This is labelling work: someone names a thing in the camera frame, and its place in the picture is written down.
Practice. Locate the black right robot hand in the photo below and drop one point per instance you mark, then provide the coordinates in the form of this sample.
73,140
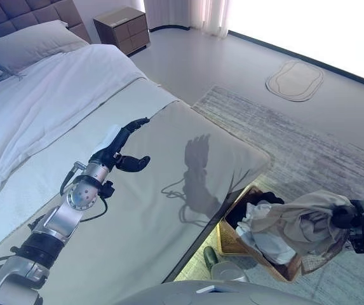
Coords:
343,216

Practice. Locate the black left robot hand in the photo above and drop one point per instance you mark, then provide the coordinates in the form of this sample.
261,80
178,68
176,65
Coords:
105,155

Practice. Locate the beige shirt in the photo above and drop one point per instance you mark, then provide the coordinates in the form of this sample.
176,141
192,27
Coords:
308,222

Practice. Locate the white garment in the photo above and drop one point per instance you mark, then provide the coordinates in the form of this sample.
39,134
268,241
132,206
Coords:
270,244

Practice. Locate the black garment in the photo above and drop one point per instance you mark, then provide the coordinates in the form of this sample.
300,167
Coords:
264,198

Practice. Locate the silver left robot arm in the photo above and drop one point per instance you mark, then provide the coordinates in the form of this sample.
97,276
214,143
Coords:
61,219

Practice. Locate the bed with beige cover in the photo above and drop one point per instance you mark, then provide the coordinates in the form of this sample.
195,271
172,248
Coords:
137,238

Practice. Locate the brown wicker basket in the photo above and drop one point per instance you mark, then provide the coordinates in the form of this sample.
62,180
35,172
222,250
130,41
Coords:
229,241

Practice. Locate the white duvet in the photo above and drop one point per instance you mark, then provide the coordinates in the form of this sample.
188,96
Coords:
42,105

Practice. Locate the grey striped area rug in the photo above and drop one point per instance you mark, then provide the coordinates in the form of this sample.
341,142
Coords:
296,143

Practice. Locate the brown wooden nightstand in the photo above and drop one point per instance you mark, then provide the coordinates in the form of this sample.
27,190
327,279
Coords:
121,30

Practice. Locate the silver right robot leg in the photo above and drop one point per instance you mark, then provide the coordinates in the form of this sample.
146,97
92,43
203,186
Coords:
226,270

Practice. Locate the plain beige pillow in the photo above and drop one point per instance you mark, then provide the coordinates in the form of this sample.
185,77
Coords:
32,44

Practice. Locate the small beige floor mat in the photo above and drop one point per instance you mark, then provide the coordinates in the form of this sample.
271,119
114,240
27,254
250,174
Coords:
294,81

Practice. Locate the grey robot torso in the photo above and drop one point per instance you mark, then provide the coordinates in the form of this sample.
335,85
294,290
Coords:
185,294

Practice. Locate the brown padded headboard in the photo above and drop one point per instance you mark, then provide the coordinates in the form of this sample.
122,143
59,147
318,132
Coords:
26,14

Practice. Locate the white sheer curtain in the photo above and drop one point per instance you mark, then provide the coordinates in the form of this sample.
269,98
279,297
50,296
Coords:
207,16

